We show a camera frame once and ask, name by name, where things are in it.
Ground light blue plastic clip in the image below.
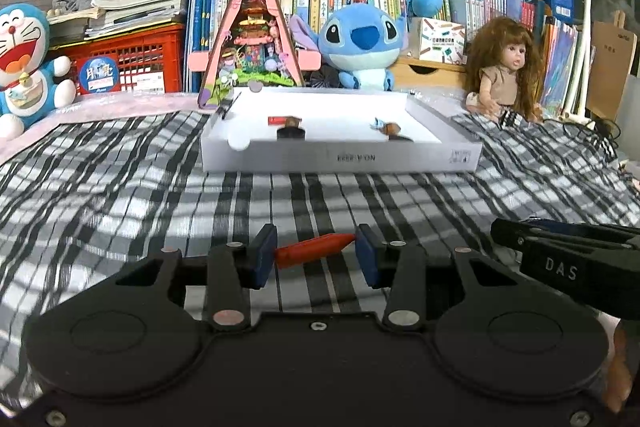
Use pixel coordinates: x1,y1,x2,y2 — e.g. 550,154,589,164
371,118,385,129

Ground person's right hand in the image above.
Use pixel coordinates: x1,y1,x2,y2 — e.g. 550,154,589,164
602,320,639,416

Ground white shallow cardboard box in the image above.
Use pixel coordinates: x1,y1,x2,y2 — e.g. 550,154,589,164
201,88,483,173

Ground black white plaid cloth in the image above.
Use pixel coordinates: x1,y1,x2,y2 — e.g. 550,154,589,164
1,112,639,411

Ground wooden drawer box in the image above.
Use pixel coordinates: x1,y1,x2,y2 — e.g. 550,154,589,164
390,56,465,90

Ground brown haired baby doll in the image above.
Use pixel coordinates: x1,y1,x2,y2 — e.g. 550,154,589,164
464,16,542,121

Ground pink triangular diorama house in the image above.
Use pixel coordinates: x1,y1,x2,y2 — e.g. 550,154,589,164
189,0,321,110

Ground red plastic crate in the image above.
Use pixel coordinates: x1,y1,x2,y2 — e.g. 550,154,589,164
48,23,184,95

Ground blue Stitch plush toy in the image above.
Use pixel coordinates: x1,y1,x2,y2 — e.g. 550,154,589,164
290,3,407,91

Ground white patterned box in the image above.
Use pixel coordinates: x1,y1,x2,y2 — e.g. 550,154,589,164
418,17,466,65

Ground Doraemon plush toy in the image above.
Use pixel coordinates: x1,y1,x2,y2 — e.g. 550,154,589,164
0,3,77,143

